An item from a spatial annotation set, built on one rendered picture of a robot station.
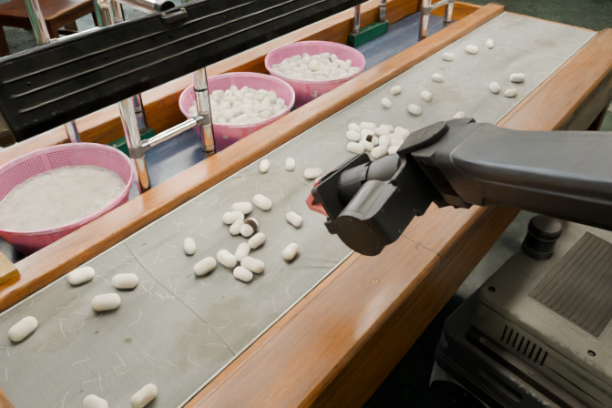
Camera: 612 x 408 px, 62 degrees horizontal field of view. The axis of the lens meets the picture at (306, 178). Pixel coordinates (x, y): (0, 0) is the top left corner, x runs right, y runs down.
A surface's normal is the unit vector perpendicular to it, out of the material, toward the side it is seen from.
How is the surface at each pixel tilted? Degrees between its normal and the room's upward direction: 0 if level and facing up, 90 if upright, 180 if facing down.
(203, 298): 0
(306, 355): 0
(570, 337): 0
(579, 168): 44
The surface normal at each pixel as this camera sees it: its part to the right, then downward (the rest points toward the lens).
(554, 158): -0.66, -0.72
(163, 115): 0.76, 0.38
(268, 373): 0.00, -0.81
